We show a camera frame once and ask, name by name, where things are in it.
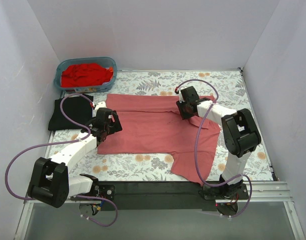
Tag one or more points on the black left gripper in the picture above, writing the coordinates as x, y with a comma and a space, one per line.
115, 122

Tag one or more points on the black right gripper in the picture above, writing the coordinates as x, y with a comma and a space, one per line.
182, 110

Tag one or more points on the pink t shirt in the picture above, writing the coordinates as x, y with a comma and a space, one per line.
153, 124

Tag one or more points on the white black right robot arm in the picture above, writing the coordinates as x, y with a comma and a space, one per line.
240, 133

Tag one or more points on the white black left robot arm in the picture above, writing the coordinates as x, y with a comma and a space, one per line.
50, 182

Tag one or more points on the folded black t shirt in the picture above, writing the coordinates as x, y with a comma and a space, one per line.
76, 108

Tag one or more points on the floral patterned table mat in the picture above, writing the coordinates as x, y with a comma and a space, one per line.
157, 166

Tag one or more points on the red t shirt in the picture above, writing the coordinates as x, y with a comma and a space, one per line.
85, 75

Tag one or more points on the teal plastic laundry basket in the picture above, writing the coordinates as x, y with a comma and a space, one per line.
103, 61

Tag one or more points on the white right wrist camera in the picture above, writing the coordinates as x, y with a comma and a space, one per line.
179, 94

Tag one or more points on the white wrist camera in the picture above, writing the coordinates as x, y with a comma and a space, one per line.
179, 94
96, 106

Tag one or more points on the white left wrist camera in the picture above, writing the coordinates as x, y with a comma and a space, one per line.
96, 106

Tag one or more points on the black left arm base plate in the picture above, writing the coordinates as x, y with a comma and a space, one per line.
106, 191

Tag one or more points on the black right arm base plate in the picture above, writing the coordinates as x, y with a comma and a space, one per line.
225, 192

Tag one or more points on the aluminium frame rail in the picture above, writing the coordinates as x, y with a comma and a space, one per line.
178, 210

